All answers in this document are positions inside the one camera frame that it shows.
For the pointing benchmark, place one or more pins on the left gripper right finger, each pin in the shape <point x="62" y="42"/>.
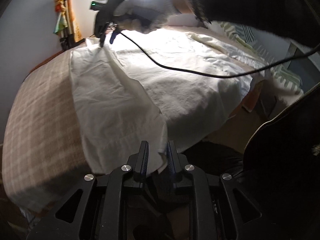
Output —
<point x="173" y="163"/>

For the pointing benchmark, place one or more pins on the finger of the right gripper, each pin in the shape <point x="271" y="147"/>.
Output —
<point x="114" y="35"/>
<point x="102" y="39"/>

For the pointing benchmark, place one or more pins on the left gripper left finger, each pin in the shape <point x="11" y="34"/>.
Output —
<point x="141" y="166"/>

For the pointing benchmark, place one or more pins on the white garment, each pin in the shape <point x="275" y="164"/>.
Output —
<point x="178" y="83"/>

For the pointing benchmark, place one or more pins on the black sleeved right forearm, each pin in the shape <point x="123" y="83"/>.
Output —
<point x="297" y="20"/>

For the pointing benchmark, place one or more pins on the white gloved right hand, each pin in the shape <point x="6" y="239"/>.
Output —
<point x="146" y="16"/>

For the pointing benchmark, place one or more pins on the folded tripod with orange cloth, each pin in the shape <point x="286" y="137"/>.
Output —
<point x="66" y="27"/>

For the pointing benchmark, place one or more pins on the beige plaid bed blanket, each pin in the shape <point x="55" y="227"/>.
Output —
<point x="42" y="153"/>

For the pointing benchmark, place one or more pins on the green leaf patterned pillow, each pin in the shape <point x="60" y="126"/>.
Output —
<point x="287" y="84"/>

